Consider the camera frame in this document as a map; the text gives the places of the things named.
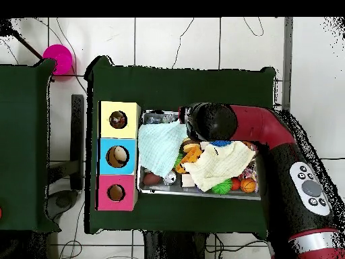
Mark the mint green waffle cloth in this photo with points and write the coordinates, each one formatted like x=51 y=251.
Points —
x=159 y=145

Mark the shallow mesh bin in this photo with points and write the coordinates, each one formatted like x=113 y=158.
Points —
x=161 y=188

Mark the cream waffle cloth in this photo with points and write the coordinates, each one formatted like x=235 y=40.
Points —
x=221 y=164

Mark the toy burger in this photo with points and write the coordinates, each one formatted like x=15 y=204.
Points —
x=190 y=147

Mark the magenta round object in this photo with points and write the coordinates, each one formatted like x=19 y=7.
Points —
x=59 y=58

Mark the black upright bar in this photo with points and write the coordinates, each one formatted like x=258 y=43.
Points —
x=77 y=135

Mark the wooden three-hole box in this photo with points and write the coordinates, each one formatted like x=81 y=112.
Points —
x=129 y=164

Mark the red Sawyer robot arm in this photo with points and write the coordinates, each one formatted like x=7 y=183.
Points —
x=258 y=126

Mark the green spiky ball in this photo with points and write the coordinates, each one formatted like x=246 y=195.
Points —
x=222 y=186

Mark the polka-dot cloth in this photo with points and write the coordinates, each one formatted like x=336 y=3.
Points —
x=249 y=172
x=117 y=120

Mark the dark green side table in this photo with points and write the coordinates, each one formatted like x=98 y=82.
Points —
x=24 y=135

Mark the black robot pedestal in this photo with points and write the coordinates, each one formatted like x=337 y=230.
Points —
x=175 y=245

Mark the blue spiky ball with eyes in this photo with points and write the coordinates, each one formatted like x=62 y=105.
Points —
x=221 y=143

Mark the dark green table cloth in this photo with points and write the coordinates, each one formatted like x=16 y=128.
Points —
x=188 y=89

